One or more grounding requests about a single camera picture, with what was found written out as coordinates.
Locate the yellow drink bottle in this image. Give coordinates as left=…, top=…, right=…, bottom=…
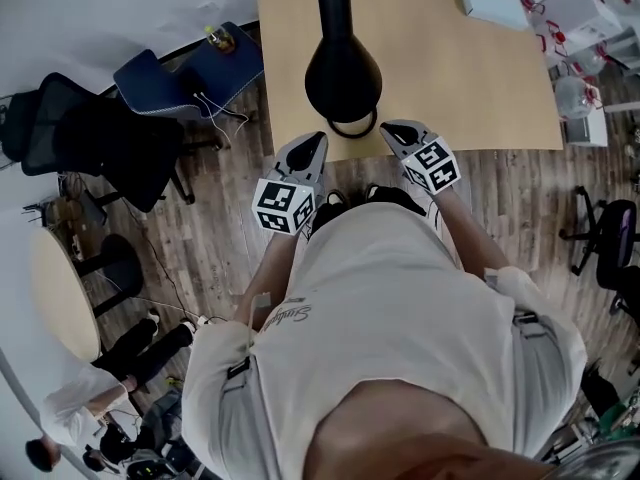
left=203, top=24, right=237, bottom=55

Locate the clear container with red clips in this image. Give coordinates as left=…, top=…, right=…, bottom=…
left=553, top=73, right=605, bottom=122

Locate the black desk lamp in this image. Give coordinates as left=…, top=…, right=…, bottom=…
left=304, top=0, right=384, bottom=140

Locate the person's black right shoe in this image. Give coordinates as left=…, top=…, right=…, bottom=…
left=363, top=182, right=427, bottom=218

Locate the blue padded chair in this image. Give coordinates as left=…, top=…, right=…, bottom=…
left=113, top=21, right=266, bottom=122

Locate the black floor cable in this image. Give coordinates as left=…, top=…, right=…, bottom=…
left=122, top=200, right=204, bottom=322

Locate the person's black left shoe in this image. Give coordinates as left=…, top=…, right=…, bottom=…
left=310, top=189, right=350, bottom=237

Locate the person's right forearm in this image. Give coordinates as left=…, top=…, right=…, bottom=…
left=438, top=186, right=512, bottom=283

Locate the black purple office chair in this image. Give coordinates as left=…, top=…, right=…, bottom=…
left=558, top=184, right=640, bottom=322

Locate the small white box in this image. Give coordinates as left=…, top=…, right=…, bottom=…
left=563, top=116, right=610, bottom=149

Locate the person's white shirt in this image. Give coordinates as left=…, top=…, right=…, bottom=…
left=181, top=201, right=589, bottom=480

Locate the round wooden side table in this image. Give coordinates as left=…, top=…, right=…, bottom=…
left=28, top=226, right=103, bottom=365

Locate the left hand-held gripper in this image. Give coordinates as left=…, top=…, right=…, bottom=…
left=251, top=131, right=330, bottom=237

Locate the person's black shoe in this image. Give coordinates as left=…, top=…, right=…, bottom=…
left=363, top=182, right=427, bottom=218
left=310, top=189, right=350, bottom=237

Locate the black stool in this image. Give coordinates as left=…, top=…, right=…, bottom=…
left=73, top=232, right=146, bottom=319

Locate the black mesh office chair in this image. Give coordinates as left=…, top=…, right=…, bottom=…
left=0, top=71, right=197, bottom=215

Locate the person's left forearm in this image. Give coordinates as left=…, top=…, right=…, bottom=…
left=233, top=227, right=307, bottom=332

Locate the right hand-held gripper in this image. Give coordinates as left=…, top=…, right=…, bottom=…
left=379, top=119, right=462, bottom=197

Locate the white earphone cable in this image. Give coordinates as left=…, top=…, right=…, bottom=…
left=192, top=90, right=251, bottom=149

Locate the white box with red handle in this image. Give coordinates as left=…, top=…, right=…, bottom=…
left=538, top=0, right=626, bottom=45

